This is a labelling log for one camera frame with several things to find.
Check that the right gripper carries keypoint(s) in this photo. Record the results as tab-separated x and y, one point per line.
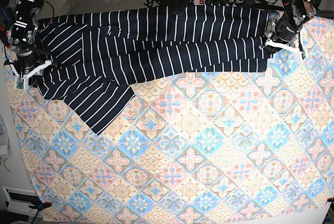
33	59

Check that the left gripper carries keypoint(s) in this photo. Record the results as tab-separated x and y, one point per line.
280	34

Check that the navy white striped T-shirt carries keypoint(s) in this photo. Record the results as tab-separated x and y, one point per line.
101	55

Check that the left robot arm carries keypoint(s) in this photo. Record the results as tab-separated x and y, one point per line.
301	11

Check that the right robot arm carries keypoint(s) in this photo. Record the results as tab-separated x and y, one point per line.
22	32

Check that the red black clamp upper left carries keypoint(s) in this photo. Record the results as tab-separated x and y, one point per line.
3	35

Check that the white power strip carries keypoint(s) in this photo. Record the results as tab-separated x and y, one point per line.
233	3

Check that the white papers left edge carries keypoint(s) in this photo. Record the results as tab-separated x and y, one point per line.
5	150

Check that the patterned pastel tablecloth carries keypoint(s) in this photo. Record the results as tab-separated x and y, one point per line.
192	148

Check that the black remote-like device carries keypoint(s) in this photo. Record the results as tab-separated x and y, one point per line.
180	7

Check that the white box lower left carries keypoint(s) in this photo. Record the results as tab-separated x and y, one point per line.
19	200

